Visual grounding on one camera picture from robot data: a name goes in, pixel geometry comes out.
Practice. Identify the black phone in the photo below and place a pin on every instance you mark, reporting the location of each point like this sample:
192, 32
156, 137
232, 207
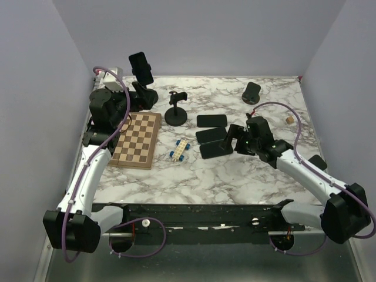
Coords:
214, 149
211, 135
212, 120
141, 69

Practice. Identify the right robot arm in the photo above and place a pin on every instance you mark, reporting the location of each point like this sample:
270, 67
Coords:
344, 209

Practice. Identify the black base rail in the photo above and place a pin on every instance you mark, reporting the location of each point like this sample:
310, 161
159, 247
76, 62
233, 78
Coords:
230, 224

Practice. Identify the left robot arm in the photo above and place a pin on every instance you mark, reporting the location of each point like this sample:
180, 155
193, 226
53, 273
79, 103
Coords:
73, 225

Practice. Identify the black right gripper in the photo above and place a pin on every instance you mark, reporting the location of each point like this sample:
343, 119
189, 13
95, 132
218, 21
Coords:
238, 131

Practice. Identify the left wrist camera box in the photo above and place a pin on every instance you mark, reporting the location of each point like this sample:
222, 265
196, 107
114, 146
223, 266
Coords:
110, 82

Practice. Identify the wooden chessboard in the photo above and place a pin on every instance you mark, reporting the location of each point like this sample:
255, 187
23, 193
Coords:
137, 141

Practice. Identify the black phone stand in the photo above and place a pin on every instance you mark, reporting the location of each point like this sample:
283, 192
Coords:
144, 97
176, 116

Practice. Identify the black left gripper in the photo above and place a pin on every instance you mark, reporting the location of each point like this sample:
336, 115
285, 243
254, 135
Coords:
135, 107

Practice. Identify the toy car with blue wheels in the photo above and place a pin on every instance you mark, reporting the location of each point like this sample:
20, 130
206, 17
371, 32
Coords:
177, 154

